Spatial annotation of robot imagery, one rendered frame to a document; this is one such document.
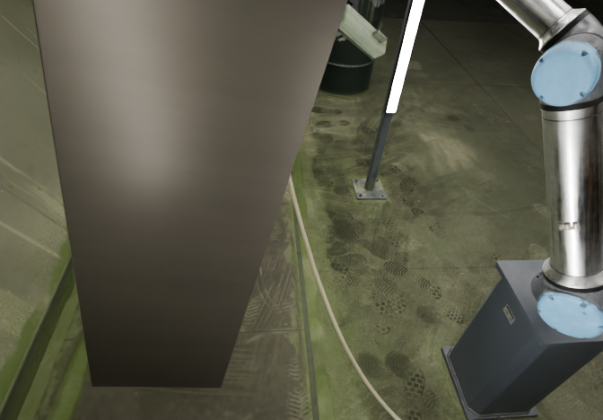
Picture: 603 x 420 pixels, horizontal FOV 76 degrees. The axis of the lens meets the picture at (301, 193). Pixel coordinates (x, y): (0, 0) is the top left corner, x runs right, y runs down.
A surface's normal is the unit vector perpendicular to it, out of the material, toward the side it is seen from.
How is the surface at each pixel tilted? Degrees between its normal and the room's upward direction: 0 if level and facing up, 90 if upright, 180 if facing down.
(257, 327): 0
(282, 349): 0
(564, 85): 84
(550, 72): 84
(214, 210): 90
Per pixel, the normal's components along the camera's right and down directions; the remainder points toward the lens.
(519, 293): 0.07, -0.74
